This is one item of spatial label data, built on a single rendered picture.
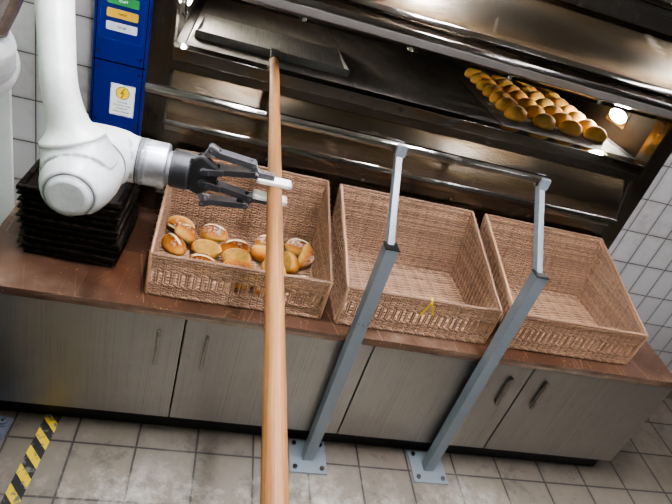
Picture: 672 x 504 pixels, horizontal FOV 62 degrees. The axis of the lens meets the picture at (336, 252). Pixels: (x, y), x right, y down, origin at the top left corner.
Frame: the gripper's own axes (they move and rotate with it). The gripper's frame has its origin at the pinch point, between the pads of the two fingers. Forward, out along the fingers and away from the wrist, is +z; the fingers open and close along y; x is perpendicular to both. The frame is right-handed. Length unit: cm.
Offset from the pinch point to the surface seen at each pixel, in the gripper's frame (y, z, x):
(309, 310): 57, 24, -35
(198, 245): 55, -14, -56
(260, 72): 2, -5, -84
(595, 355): 58, 132, -38
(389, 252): 24, 38, -25
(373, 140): 2, 29, -47
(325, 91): 3, 17, -85
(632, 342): 49, 143, -39
